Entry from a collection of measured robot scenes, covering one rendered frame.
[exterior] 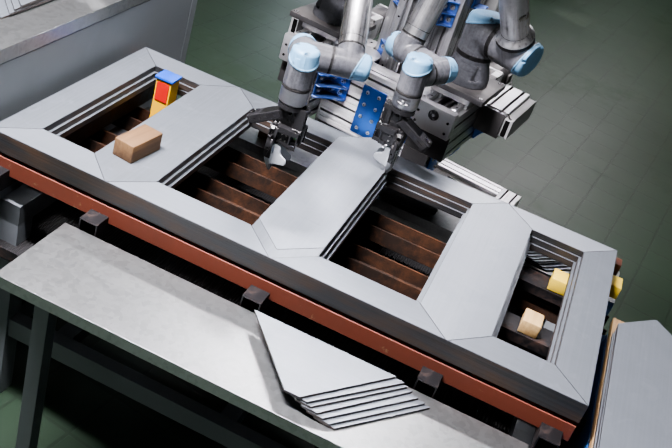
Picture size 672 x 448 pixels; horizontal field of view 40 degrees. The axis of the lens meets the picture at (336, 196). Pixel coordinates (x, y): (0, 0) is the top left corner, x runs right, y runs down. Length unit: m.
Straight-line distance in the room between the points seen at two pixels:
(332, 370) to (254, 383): 0.17
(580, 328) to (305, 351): 0.70
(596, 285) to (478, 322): 0.46
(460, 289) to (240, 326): 0.55
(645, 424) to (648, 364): 0.23
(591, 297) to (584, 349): 0.24
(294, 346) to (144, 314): 0.34
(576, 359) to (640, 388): 0.16
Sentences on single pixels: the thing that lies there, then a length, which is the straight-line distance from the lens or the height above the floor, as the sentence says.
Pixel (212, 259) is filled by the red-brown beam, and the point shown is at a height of 0.79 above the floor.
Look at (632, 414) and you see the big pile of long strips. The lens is 2.19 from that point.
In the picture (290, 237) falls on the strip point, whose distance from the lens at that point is 2.22.
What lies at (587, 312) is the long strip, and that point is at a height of 0.87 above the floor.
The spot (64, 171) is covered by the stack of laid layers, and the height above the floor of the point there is 0.84.
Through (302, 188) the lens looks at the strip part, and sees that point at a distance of 2.43.
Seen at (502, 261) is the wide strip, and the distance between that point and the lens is 2.44.
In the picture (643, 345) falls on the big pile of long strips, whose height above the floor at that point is 0.85.
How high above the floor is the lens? 2.09
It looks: 30 degrees down
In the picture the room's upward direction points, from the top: 18 degrees clockwise
